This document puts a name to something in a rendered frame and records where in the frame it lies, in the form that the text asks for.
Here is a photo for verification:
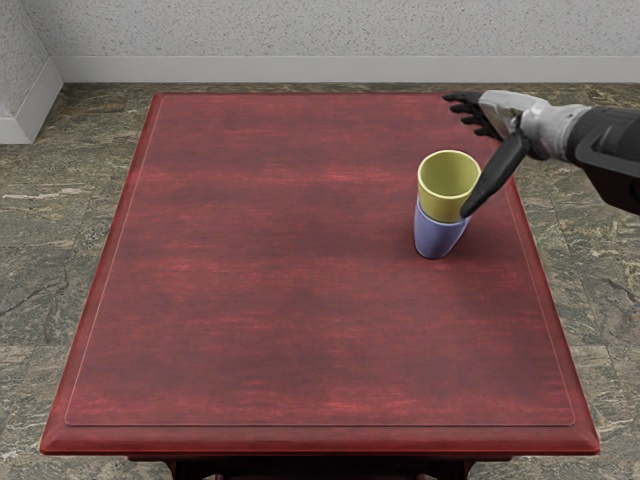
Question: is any lavender blue cup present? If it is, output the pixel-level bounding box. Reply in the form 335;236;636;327
412;194;472;260

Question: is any yellow-green cup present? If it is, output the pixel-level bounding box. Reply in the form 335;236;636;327
417;149;482;223

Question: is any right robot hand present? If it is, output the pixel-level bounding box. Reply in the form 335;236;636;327
442;89;587;219

